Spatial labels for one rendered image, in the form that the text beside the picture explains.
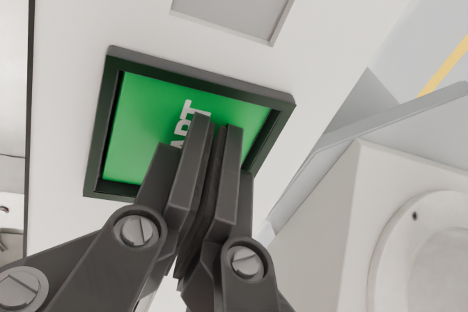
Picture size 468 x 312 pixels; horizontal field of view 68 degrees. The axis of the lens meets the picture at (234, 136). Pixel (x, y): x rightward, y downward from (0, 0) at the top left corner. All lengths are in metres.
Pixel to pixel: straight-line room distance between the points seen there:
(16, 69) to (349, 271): 0.29
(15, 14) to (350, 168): 0.27
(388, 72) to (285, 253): 1.10
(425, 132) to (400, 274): 0.13
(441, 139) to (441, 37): 1.08
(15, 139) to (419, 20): 1.28
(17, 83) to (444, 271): 0.33
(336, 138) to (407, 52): 1.09
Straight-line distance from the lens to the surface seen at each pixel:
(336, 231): 0.34
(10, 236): 0.31
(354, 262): 0.34
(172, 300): 0.21
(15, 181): 0.24
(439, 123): 0.38
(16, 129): 0.23
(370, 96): 0.49
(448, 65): 1.54
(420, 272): 0.36
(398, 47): 1.38
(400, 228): 0.35
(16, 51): 0.21
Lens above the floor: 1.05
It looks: 49 degrees down
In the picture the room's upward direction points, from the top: 169 degrees clockwise
